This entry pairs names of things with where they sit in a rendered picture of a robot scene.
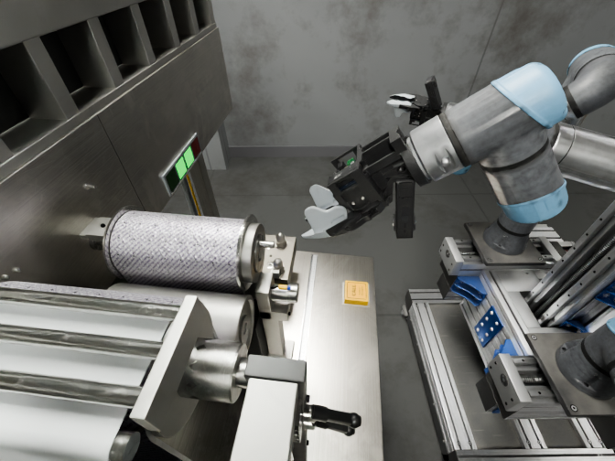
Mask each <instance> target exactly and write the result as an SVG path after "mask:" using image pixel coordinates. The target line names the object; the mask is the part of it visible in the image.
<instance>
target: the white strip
mask: <svg viewBox="0 0 615 461"><path fill-rule="evenodd" d="M122 422H123V420H117V419H111V418H104V417H97V416H90V415H84V414H76V413H65V412H57V411H51V410H44V409H38V408H30V407H24V406H17V405H10V404H3V403H0V461H131V460H132V459H133V458H134V456H135V453H136V451H137V449H138V446H139V444H140V433H139V432H137V431H129V430H123V429H120V427H121V425H122Z"/></svg>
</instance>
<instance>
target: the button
mask: <svg viewBox="0 0 615 461"><path fill-rule="evenodd" d="M368 302H369V297H368V283H365V282H354V281H345V285H344V304H351V305H361V306H367V305H368Z"/></svg>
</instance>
